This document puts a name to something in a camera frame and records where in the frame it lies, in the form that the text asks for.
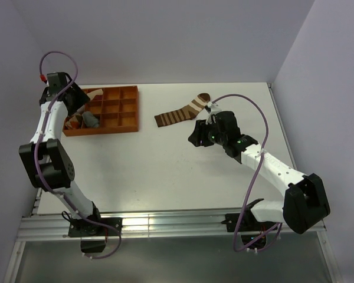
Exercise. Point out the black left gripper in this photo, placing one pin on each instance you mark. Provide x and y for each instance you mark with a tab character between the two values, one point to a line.
82	98

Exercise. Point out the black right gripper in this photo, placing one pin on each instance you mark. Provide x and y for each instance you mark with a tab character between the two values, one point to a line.
199	133

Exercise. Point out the grey sock with black stripes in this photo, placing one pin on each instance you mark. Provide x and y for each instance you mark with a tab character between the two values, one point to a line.
90	120

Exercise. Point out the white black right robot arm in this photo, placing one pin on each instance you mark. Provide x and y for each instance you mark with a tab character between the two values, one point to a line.
304	201

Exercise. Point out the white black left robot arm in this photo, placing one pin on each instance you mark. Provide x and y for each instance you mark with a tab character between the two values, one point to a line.
46	162

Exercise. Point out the orange white rolled sock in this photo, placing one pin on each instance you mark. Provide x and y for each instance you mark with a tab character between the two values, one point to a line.
74	122

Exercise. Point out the white maroon rolled sock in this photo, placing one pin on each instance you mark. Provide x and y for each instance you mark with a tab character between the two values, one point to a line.
96	94

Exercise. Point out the brown striped sock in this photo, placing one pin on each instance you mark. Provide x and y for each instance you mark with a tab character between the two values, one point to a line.
187	112

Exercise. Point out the orange wooden compartment tray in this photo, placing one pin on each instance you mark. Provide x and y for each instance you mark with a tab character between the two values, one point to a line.
116	108

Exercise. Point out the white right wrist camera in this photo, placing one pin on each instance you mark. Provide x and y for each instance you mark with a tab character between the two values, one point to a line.
213	110

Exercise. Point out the aluminium table edge rail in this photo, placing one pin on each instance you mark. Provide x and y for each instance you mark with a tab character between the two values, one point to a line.
270	88

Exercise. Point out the aluminium front frame rail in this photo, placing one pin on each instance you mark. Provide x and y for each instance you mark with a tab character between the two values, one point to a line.
173	223

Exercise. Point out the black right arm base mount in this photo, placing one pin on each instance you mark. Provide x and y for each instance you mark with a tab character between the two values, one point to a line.
248	224

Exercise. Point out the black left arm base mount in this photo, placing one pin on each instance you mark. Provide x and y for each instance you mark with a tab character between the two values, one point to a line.
79	228

